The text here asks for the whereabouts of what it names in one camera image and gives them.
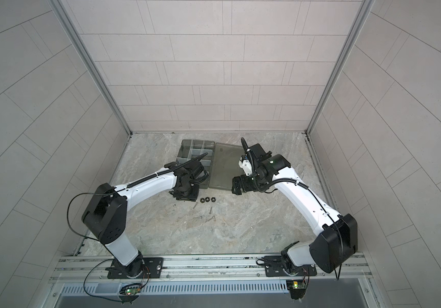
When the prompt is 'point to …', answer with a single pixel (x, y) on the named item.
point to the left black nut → (202, 200)
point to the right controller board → (297, 287)
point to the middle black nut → (207, 199)
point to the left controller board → (131, 291)
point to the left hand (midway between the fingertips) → (198, 196)
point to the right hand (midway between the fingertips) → (241, 189)
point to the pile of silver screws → (200, 217)
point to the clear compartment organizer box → (191, 149)
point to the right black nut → (213, 199)
